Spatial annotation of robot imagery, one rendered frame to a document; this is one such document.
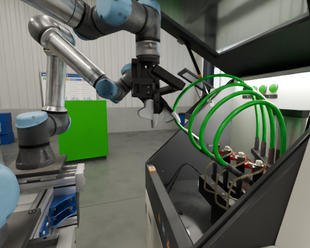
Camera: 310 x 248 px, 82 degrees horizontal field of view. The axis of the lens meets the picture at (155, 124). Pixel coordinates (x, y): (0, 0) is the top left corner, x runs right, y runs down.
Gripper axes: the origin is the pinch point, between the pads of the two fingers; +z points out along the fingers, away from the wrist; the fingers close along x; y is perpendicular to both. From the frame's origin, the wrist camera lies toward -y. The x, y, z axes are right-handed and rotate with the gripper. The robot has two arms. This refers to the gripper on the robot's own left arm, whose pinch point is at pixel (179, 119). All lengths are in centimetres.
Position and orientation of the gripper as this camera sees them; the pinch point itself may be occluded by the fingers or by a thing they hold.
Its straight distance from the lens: 77.9
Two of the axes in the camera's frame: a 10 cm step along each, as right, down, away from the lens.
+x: -2.0, -0.9, -9.8
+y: -7.4, 6.7, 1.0
